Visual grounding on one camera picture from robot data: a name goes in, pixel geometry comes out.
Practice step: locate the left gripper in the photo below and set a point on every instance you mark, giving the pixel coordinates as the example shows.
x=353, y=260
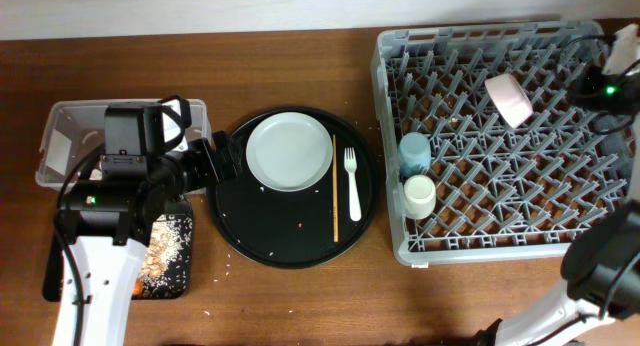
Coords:
x=209, y=172

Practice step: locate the cooked rice pile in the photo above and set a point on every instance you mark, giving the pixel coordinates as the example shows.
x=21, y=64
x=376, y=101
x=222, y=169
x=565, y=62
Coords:
x=165, y=251

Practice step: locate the grey round plate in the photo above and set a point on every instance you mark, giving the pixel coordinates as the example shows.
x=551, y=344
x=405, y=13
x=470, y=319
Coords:
x=289, y=151

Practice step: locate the white plastic fork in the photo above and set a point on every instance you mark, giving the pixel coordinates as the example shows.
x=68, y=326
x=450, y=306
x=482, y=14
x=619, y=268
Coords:
x=350, y=165

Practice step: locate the light blue plastic cup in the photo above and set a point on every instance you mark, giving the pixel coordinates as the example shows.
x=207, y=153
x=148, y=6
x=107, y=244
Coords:
x=414, y=154

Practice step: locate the cream plastic cup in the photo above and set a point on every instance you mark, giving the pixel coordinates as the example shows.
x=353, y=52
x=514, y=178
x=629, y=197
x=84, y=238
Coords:
x=420, y=197

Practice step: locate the pink bowl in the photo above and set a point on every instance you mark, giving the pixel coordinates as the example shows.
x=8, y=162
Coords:
x=509, y=98

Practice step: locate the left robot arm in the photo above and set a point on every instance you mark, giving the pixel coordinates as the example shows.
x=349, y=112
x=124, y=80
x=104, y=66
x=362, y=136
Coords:
x=103, y=228

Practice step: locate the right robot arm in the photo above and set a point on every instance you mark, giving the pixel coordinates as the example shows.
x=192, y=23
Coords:
x=599, y=284

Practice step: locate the clear plastic waste bin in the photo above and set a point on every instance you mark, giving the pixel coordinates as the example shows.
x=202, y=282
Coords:
x=74, y=128

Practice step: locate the grey dishwasher rack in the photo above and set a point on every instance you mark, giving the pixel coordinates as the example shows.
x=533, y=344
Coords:
x=502, y=193

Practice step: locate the round black serving tray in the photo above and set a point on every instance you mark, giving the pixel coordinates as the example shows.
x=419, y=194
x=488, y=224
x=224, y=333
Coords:
x=293, y=230

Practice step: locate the black rectangular tray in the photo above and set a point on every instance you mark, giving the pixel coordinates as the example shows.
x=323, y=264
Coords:
x=175, y=286

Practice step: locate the wooden chopstick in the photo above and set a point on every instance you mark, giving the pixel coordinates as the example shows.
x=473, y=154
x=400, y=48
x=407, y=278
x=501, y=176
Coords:
x=335, y=207

